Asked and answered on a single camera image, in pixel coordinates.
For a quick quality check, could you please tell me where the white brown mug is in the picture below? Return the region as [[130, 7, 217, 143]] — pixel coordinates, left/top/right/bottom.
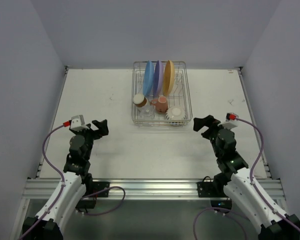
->
[[132, 93, 150, 108]]

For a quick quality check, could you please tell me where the purple plate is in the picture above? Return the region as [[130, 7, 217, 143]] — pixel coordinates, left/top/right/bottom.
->
[[152, 60, 164, 97]]

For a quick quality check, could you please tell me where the yellow plate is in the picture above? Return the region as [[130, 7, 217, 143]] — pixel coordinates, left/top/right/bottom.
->
[[162, 60, 175, 97]]

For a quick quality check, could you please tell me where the blue plate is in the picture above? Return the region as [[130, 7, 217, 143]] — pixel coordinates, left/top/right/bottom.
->
[[142, 60, 154, 96]]

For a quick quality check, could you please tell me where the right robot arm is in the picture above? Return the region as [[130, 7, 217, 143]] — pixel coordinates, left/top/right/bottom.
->
[[193, 113, 300, 240]]

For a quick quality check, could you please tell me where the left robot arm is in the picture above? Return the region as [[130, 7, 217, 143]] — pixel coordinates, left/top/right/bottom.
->
[[19, 115, 109, 240]]

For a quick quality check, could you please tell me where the white blue striped bowl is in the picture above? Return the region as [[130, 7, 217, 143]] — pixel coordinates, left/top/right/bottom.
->
[[165, 106, 186, 121]]

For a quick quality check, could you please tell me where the pink dotted mug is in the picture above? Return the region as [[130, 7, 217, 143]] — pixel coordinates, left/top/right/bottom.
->
[[150, 96, 169, 114]]

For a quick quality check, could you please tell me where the clear glass cup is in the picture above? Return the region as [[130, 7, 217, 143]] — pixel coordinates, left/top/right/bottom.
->
[[140, 105, 155, 120]]

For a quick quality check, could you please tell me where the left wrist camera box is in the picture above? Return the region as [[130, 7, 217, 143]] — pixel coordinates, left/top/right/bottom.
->
[[69, 115, 89, 132]]

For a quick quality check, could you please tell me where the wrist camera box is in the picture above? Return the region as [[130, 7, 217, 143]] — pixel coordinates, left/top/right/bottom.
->
[[69, 115, 89, 132], [218, 112, 239, 130]]

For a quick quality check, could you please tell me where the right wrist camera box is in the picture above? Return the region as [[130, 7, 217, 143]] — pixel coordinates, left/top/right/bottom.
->
[[218, 112, 239, 130]]

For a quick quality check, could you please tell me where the wire dish rack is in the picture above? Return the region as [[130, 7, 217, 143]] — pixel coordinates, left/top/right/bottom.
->
[[131, 60, 193, 127]]

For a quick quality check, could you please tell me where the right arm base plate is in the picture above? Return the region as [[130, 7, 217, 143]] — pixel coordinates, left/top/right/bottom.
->
[[196, 176, 233, 210]]

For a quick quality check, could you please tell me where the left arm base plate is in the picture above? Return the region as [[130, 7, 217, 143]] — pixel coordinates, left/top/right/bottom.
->
[[76, 181, 110, 213]]

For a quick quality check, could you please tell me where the aluminium mounting rail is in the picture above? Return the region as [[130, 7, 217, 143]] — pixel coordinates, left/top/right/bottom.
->
[[21, 177, 286, 201]]

